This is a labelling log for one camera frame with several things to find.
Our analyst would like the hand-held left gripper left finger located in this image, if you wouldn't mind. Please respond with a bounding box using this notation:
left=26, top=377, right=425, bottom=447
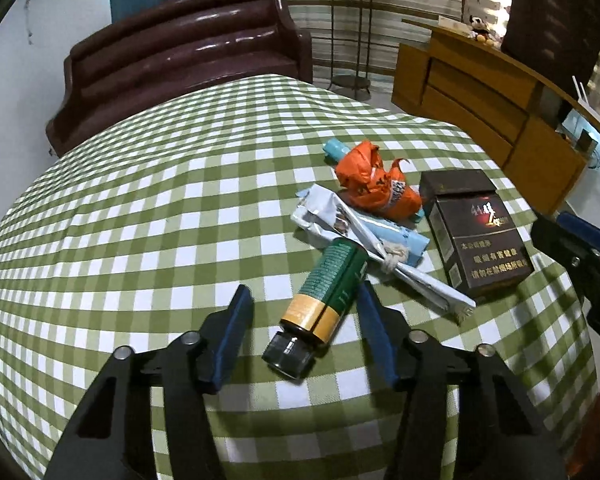
left=42, top=284, right=255, bottom=480

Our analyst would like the dark brown leather sofa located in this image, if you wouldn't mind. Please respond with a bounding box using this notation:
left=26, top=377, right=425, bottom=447
left=45, top=0, right=313, bottom=158

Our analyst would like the green checked tablecloth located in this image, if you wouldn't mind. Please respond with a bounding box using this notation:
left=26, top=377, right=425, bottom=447
left=0, top=72, right=600, bottom=480

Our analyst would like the dark brown cigarette box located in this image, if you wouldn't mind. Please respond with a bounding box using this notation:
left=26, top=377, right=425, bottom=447
left=419, top=169, right=535, bottom=303

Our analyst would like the green bottle with yellow band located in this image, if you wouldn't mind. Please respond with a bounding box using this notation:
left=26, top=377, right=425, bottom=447
left=261, top=237, right=369, bottom=381

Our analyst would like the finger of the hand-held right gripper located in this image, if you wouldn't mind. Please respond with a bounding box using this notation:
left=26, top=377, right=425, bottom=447
left=530, top=214, right=600, bottom=286
left=555, top=211, right=600, bottom=256

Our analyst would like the white silver wrapper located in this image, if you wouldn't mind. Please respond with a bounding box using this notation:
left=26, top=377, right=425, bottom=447
left=290, top=185, right=477, bottom=324

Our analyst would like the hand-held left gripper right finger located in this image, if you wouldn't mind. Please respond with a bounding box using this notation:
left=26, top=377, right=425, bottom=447
left=356, top=280, right=568, bottom=480

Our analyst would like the light blue plastic roll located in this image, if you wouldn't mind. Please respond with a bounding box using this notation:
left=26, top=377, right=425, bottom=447
left=322, top=140, right=352, bottom=164
left=365, top=217, right=429, bottom=266

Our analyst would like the orange wrapper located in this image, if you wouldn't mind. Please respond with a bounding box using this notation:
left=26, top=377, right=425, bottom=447
left=335, top=141, right=424, bottom=221

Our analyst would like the mouse plush toy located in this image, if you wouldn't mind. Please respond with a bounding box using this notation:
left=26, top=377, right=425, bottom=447
left=467, top=15, right=498, bottom=47

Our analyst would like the wooden cabinet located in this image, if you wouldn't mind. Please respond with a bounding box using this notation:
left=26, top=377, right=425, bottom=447
left=391, top=17, right=600, bottom=217

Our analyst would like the black metal plant stand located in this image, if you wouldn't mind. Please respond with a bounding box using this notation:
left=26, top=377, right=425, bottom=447
left=330, top=0, right=378, bottom=101

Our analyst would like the dark curtain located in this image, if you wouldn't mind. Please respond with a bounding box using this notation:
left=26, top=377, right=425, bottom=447
left=500, top=0, right=600, bottom=96

